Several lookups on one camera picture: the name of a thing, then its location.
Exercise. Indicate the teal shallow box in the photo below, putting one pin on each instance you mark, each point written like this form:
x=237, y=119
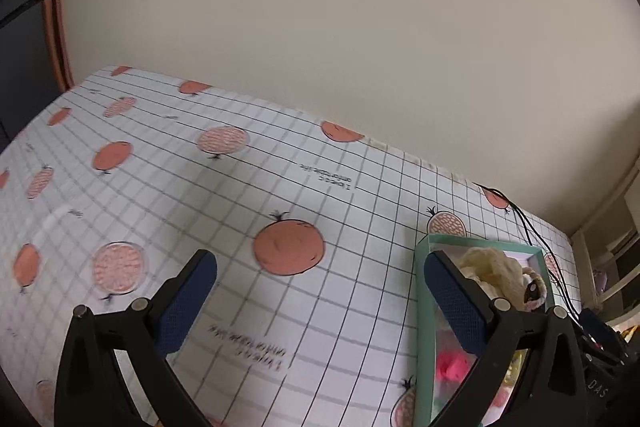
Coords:
x=426, y=309

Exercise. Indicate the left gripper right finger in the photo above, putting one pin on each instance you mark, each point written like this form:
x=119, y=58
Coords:
x=551, y=390

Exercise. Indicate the fruit print grid tablecloth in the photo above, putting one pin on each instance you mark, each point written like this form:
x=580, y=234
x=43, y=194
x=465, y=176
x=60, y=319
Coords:
x=111, y=189

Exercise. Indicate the pink hair roller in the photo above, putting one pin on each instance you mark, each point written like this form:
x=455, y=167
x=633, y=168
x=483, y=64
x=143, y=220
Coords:
x=452, y=365

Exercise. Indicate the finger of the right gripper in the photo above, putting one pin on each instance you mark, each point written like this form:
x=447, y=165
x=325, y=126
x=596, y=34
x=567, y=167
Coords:
x=606, y=337

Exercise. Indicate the pastel beaded hair band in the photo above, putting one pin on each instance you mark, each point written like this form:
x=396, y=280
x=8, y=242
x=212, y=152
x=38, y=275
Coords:
x=536, y=293

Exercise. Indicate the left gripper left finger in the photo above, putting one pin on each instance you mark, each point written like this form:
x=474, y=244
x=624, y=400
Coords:
x=90, y=389

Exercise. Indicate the dark window frame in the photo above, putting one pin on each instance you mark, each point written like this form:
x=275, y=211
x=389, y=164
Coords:
x=35, y=68

